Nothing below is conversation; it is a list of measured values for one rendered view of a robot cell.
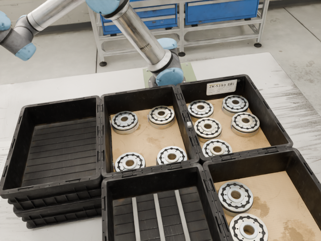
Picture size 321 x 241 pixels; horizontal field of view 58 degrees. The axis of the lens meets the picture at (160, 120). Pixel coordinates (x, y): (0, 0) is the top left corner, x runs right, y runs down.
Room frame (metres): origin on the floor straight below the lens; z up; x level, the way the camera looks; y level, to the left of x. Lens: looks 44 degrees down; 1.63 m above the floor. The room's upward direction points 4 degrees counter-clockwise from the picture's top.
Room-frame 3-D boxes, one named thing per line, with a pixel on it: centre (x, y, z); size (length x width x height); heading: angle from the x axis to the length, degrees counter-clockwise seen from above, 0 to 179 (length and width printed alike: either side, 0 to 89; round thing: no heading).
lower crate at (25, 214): (0.69, 0.36, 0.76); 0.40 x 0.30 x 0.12; 6
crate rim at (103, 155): (0.72, 0.06, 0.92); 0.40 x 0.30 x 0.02; 6
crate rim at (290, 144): (0.75, -0.24, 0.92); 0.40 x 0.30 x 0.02; 6
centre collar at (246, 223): (0.34, -0.21, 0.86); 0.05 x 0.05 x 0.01
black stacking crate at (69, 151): (0.69, 0.36, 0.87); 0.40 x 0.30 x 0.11; 6
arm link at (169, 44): (1.17, -0.04, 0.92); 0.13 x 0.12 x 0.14; 3
